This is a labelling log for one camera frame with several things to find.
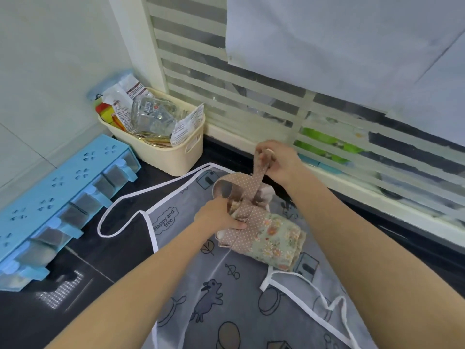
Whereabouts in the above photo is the green object behind window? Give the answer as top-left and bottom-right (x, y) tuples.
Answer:
(294, 126), (364, 165)

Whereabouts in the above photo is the translucent cartoon print apron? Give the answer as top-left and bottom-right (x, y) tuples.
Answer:
(97, 163), (379, 349)

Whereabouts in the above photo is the person's right forearm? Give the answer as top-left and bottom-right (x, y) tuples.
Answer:
(281, 176), (465, 349)

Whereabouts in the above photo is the large white paper sheet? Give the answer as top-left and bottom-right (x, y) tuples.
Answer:
(225, 0), (465, 114)

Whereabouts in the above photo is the person's left forearm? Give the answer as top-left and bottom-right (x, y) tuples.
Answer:
(46, 219), (216, 349)

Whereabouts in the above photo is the person's right hand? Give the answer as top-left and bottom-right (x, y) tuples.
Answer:
(255, 140), (304, 191)

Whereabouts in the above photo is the small white paper sheet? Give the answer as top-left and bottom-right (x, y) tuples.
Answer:
(384, 31), (465, 146)

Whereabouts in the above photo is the blue spice rack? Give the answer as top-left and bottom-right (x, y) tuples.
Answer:
(0, 134), (142, 291)

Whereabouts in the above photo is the light blue wall hanger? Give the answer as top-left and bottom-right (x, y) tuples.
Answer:
(87, 70), (136, 103)

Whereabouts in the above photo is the person's left hand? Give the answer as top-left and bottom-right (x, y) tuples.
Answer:
(193, 195), (248, 237)

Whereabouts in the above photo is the cream plastic basket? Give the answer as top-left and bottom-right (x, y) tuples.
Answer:
(97, 87), (206, 177)

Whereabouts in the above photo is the yellow red packet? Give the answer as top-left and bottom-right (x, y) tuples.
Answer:
(95, 101), (127, 130)

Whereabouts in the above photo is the white brown snack packet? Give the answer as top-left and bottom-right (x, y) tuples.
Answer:
(102, 74), (154, 132)

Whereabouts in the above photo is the white printed packet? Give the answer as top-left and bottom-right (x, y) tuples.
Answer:
(170, 104), (205, 147)

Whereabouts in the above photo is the cream slatted window grille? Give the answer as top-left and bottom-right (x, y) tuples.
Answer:
(145, 0), (465, 231)

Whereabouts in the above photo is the floral dotted apron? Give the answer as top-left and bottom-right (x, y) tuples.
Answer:
(212, 148), (308, 272)

